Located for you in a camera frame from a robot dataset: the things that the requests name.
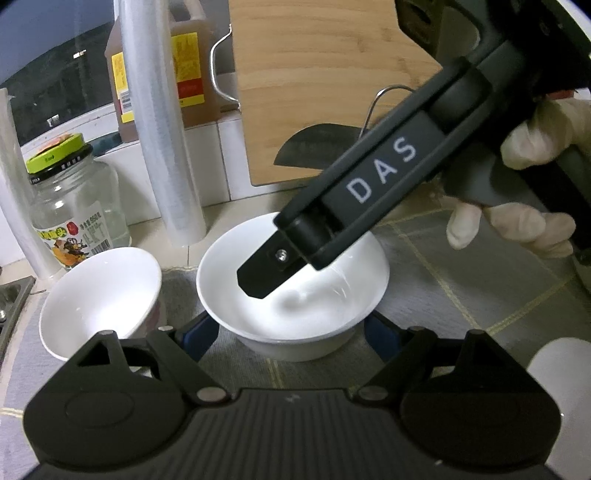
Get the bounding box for white bowl with pattern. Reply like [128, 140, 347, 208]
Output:
[39, 247, 167, 361]

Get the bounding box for santoku kitchen knife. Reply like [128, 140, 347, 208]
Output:
[273, 123, 361, 170]

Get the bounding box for white gloved right hand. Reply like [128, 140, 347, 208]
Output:
[442, 98, 590, 266]

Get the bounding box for grey checked table mat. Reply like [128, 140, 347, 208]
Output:
[1, 210, 590, 479]

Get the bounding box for glass jar green lid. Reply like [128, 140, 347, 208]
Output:
[25, 133, 132, 270]

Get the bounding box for bamboo cutting board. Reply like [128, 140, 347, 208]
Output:
[229, 0, 441, 186]

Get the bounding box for brown oil bottle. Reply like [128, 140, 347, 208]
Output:
[104, 1, 221, 143]

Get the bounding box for plastic wrap roll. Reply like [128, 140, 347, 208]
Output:
[118, 1, 206, 247]

